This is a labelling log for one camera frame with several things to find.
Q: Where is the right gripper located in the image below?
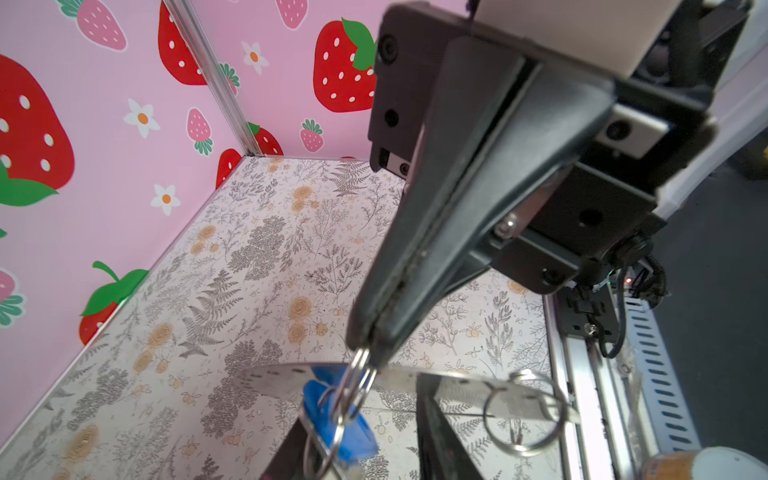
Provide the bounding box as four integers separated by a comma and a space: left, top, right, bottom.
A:
346, 1, 715, 360

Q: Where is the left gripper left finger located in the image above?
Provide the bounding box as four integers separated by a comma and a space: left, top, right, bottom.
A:
260, 415, 318, 480

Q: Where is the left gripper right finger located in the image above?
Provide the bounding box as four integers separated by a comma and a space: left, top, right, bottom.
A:
416, 374, 482, 480

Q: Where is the perforated metal ring disc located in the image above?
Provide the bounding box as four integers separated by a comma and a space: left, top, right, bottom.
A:
234, 362, 562, 422

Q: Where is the small split key ring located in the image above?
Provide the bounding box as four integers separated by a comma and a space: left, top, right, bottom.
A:
328, 347, 379, 427

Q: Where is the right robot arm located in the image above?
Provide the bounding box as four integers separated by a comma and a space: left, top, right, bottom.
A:
345, 1, 751, 368

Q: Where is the large split key ring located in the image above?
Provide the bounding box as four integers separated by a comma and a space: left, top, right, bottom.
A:
482, 368, 570, 458

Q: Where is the aluminium front rail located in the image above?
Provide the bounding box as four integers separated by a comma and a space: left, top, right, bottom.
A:
542, 281, 703, 480

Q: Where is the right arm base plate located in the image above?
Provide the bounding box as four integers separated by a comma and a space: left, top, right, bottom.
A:
554, 286, 620, 344

